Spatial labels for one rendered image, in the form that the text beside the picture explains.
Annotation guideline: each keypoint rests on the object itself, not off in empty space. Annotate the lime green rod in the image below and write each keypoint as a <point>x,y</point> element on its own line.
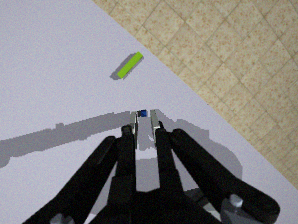
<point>130,64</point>

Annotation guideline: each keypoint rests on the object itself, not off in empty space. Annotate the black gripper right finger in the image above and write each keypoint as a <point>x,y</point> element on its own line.
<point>236,201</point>

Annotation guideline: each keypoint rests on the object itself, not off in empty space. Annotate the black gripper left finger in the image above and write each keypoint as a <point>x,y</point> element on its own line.
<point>74,202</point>

